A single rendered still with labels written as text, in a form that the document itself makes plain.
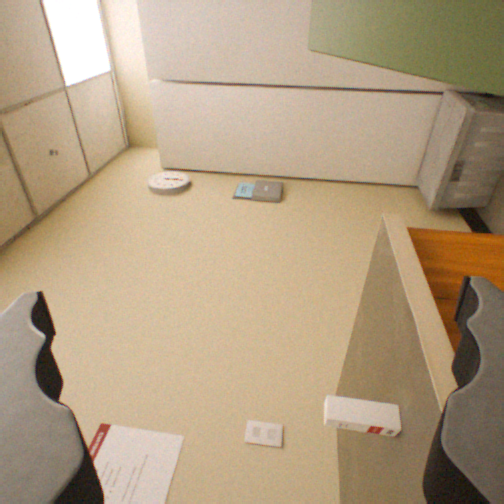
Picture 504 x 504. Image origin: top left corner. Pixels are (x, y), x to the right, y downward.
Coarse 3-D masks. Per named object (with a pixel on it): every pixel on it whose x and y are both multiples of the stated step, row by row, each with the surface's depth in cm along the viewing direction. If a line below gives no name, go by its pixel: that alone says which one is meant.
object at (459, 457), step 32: (480, 288) 10; (480, 320) 9; (480, 352) 8; (480, 384) 7; (448, 416) 7; (480, 416) 7; (448, 448) 6; (480, 448) 6; (448, 480) 6; (480, 480) 6
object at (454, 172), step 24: (456, 96) 198; (480, 96) 208; (456, 120) 191; (480, 120) 183; (432, 144) 223; (456, 144) 191; (480, 144) 191; (432, 168) 218; (456, 168) 200; (480, 168) 199; (432, 192) 215; (456, 192) 209; (480, 192) 208
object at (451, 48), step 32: (320, 0) 18; (352, 0) 16; (384, 0) 15; (416, 0) 14; (448, 0) 13; (480, 0) 12; (320, 32) 18; (352, 32) 17; (384, 32) 15; (416, 32) 14; (448, 32) 13; (480, 32) 12; (384, 64) 16; (416, 64) 15; (448, 64) 14; (480, 64) 13
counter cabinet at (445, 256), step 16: (416, 240) 74; (432, 240) 75; (448, 240) 75; (464, 240) 75; (480, 240) 75; (496, 240) 75; (432, 256) 70; (448, 256) 70; (464, 256) 70; (480, 256) 70; (496, 256) 70; (432, 272) 66; (448, 272) 66; (464, 272) 66; (480, 272) 66; (496, 272) 66; (432, 288) 62; (448, 288) 62; (448, 304) 59; (448, 320) 56; (448, 336) 54
